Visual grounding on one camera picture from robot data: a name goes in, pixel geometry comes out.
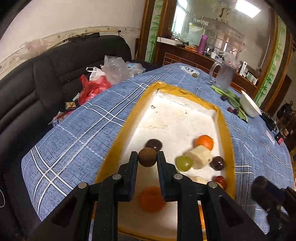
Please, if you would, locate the orange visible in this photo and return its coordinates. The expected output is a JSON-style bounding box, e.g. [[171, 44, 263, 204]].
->
[[198, 201, 206, 231]]

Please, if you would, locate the red jujube date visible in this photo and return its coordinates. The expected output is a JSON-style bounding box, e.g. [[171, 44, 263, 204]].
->
[[214, 176, 227, 190]]

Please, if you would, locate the orange mandarin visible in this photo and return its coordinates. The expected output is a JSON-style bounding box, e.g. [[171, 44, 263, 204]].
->
[[138, 186, 166, 213], [194, 135, 214, 151]]

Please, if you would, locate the large white sugarcane piece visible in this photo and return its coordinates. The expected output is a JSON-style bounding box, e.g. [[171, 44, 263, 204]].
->
[[185, 145, 213, 170]]

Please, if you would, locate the brown kiwi fruit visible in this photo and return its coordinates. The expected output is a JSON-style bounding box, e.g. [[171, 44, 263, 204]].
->
[[138, 147, 157, 167]]

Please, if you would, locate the small white sugarcane piece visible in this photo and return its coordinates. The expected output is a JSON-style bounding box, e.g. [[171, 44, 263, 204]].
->
[[190, 176, 207, 185]]

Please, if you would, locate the blue plaid tablecloth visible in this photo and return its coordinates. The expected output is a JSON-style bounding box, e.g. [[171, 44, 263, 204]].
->
[[21, 64, 294, 232]]

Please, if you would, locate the black red canister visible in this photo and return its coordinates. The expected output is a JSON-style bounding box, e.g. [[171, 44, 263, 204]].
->
[[275, 130, 287, 145]]

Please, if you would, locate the white red paper card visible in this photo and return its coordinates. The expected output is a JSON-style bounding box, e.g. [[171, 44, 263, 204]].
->
[[264, 130, 275, 145]]

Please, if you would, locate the black power device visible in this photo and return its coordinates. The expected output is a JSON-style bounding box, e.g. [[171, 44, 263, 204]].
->
[[261, 111, 278, 132]]

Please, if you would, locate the yellow rimmed white tray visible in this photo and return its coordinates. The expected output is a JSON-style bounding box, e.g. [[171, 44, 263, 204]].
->
[[96, 82, 235, 240]]

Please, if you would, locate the small dark plum by leaves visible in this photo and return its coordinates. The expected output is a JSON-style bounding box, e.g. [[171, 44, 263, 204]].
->
[[233, 108, 239, 115]]

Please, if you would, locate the white bowl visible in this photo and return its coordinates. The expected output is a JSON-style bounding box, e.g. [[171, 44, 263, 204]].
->
[[239, 91, 262, 118]]

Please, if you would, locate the green leafy vegetable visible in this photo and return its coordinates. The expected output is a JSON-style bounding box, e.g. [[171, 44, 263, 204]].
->
[[211, 85, 248, 123]]

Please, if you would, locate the small dark cherry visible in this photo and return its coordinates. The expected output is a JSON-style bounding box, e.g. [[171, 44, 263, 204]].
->
[[221, 95, 228, 101]]

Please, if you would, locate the red plastic bag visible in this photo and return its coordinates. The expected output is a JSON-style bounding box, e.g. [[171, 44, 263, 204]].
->
[[78, 75, 112, 105]]

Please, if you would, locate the black sofa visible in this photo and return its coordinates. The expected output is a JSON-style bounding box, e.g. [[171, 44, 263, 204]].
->
[[1, 35, 160, 240]]

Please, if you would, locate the clear glass mug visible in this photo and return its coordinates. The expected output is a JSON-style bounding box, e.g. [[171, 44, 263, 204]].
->
[[209, 59, 237, 90]]

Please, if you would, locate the clear plastic bag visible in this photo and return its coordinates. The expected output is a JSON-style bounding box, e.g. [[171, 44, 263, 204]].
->
[[86, 55, 146, 85]]

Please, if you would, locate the wooden sideboard counter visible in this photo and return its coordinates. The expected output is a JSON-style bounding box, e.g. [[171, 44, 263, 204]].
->
[[154, 37, 259, 98]]

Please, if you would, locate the purple thermos bottle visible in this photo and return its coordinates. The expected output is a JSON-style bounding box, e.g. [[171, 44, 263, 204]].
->
[[198, 35, 208, 55]]

